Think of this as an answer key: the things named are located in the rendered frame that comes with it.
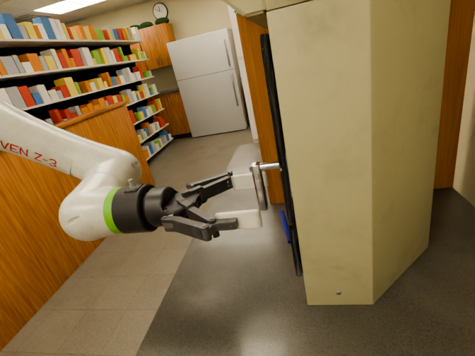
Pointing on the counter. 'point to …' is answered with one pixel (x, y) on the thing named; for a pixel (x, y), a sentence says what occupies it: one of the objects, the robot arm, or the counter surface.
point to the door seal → (283, 143)
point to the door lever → (261, 181)
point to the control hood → (250, 10)
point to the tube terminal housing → (359, 135)
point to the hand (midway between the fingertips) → (258, 196)
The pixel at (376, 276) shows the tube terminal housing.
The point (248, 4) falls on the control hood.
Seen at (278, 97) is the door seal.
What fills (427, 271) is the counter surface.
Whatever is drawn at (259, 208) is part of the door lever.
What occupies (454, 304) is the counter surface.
